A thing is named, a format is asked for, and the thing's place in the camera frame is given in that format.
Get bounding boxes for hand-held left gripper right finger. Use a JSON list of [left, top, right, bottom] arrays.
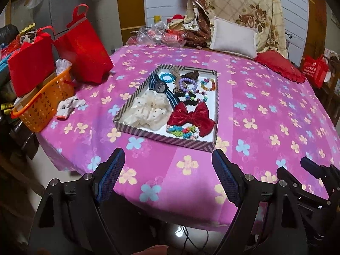
[[212, 149, 310, 255]]

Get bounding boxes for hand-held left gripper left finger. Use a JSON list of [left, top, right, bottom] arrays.
[[28, 148, 126, 255]]

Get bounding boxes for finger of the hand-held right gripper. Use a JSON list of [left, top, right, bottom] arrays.
[[276, 167, 330, 209], [300, 157, 340, 194]]

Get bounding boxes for striped shallow cardboard box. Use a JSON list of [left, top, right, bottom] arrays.
[[113, 64, 219, 153]]

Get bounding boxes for multicoloured bead necklace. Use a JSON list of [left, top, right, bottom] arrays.
[[183, 89, 209, 104]]

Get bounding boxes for wristwatch with striped blue strap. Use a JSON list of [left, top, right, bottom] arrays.
[[148, 74, 181, 109]]

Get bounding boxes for person's left hand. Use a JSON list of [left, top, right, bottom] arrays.
[[131, 244, 170, 255]]

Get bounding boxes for pink floral tablecloth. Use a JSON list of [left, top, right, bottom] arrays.
[[36, 44, 340, 234]]

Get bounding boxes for red satin hair bow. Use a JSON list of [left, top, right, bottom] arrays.
[[167, 101, 216, 138]]

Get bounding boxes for cream hair scrunchie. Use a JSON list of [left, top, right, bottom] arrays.
[[124, 92, 173, 131]]

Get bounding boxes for black hair scrunchie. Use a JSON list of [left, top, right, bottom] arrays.
[[174, 92, 202, 107]]

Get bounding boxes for white work glove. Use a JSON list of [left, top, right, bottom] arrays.
[[56, 97, 87, 120]]

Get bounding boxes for red shopping bag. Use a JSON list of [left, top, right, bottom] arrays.
[[301, 54, 330, 89]]

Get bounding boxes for orange plastic basket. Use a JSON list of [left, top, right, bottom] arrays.
[[11, 66, 76, 133]]

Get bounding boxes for red fringed cushion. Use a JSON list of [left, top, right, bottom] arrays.
[[254, 50, 306, 83]]

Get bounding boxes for leopard print hair bow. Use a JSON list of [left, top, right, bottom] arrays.
[[170, 68, 184, 81]]

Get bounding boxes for white crumpled cloth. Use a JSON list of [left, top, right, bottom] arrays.
[[56, 59, 72, 73]]

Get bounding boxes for large red gift bag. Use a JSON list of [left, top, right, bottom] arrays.
[[52, 4, 114, 84]]

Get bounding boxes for white pillow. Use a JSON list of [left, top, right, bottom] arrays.
[[210, 16, 258, 58]]

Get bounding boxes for clear plastic bags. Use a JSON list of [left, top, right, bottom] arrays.
[[137, 23, 186, 45]]

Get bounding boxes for red hat plush toy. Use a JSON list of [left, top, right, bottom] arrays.
[[167, 14, 186, 30]]

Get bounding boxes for wooden door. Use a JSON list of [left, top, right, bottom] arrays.
[[117, 0, 146, 45]]

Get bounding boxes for cream floral blanket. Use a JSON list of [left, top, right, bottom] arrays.
[[177, 0, 287, 57]]

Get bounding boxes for pastel flower bead bracelet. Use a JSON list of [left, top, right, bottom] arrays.
[[165, 124, 200, 140]]

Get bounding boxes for black cable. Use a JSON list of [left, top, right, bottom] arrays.
[[181, 224, 213, 255]]

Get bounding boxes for small multicoloured bead bracelet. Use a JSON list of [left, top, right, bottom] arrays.
[[200, 78, 215, 92]]

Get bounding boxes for purple bead bracelet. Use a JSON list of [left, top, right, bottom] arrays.
[[178, 77, 198, 93]]

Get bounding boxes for blue bead bracelet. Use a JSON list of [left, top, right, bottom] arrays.
[[160, 72, 176, 84]]

